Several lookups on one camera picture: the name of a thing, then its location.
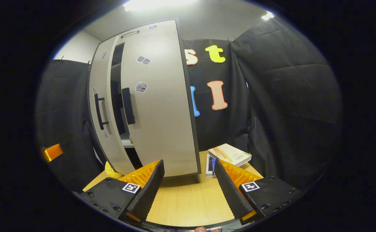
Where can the black backdrop cloth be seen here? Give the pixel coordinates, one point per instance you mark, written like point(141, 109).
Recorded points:
point(287, 106)

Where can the grey shoe cabinet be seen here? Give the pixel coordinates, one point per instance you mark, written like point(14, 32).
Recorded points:
point(117, 80)

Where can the long ceiling light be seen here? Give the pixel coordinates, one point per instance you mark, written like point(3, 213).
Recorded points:
point(159, 4)

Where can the blue cover book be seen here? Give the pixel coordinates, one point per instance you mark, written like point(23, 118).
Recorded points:
point(210, 166)

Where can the cream cover book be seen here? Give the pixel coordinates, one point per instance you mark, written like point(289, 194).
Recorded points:
point(231, 154)

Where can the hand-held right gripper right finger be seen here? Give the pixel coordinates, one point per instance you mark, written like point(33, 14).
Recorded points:
point(230, 193)

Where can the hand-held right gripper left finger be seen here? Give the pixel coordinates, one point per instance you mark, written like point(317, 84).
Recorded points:
point(149, 193)

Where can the yellow pineapple plush toy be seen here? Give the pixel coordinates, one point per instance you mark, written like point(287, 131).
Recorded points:
point(112, 172)

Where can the grey cabinet drawer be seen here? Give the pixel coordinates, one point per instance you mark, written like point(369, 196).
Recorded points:
point(143, 30)

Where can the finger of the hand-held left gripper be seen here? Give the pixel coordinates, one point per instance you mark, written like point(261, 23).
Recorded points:
point(52, 152)

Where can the small ceiling light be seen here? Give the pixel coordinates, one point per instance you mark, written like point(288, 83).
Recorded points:
point(267, 15)

